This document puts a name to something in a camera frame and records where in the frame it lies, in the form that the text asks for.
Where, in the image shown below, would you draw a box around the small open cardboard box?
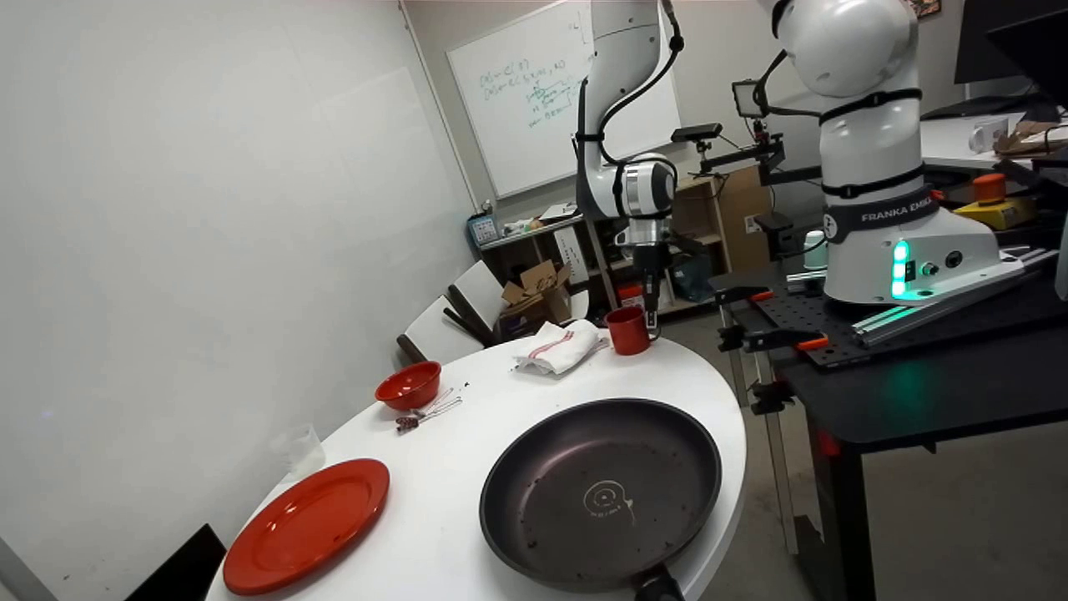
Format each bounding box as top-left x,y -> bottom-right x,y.
497,262 -> 577,341

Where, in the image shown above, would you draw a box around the black frying pan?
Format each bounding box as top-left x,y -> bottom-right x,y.
476,399 -> 723,601

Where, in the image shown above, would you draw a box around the black monitor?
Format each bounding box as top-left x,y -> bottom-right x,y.
952,0 -> 1068,87

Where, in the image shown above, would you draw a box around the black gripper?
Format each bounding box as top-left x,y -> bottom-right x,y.
628,244 -> 673,339

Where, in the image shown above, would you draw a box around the red plastic plate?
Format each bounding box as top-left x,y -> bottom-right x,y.
221,459 -> 393,597

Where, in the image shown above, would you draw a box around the black robot table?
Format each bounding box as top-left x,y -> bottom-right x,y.
711,262 -> 1068,601

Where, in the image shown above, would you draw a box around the black orange clamp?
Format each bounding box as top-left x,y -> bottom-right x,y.
713,284 -> 780,353
744,378 -> 801,419

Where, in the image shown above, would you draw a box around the white folded cloth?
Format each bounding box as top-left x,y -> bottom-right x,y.
509,317 -> 612,382

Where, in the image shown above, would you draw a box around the folded white chairs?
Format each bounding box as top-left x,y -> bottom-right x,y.
393,262 -> 509,367

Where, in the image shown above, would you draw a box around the metal toy spoon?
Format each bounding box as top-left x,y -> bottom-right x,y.
419,382 -> 467,421

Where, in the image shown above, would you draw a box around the wooden shelf unit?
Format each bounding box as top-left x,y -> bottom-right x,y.
579,178 -> 730,326

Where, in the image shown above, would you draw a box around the tall brown cardboard box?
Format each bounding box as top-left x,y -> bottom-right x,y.
713,160 -> 776,277

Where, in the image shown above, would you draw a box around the red plastic cup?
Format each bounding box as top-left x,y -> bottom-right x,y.
604,305 -> 654,356

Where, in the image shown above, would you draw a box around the red plastic bowl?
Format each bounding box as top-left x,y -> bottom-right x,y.
375,356 -> 445,415

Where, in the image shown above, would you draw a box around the red emergency stop button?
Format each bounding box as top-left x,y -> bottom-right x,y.
968,169 -> 1010,207

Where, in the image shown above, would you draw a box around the aluminium rail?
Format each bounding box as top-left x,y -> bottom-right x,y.
848,244 -> 1062,344

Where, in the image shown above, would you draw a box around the camera light on stand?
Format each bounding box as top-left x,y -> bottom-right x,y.
667,76 -> 787,182

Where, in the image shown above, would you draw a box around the low dark desk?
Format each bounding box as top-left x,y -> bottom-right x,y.
476,212 -> 593,287

